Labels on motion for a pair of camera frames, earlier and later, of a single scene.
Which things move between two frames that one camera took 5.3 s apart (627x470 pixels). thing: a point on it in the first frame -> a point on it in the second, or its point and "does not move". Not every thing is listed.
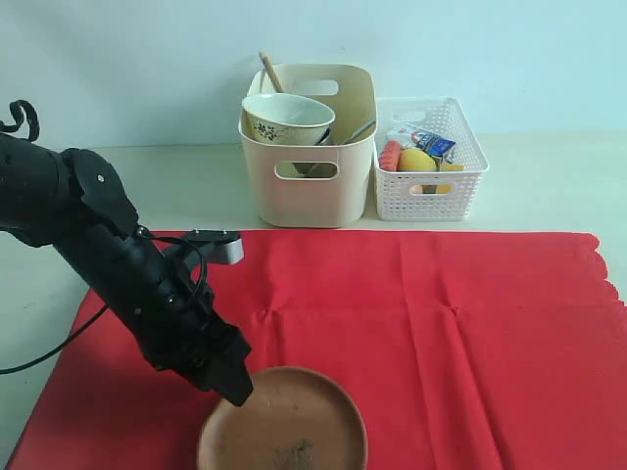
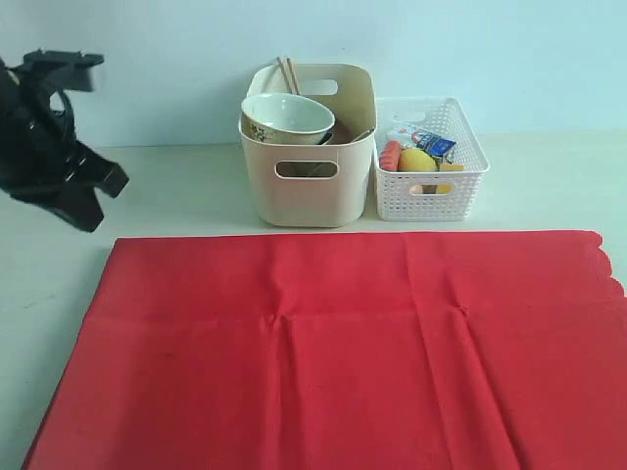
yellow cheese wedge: x=448 y=188 does not move
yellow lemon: x=414 y=160 does not move
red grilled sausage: x=389 y=158 does not move
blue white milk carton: x=409 y=136 does not move
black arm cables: x=31 y=114 -> x=57 y=108
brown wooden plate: x=296 y=418 -> x=341 y=132
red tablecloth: x=461 y=351 does not move
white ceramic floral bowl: x=280 y=118 does not move
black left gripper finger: x=227 y=373 -> x=98 y=171
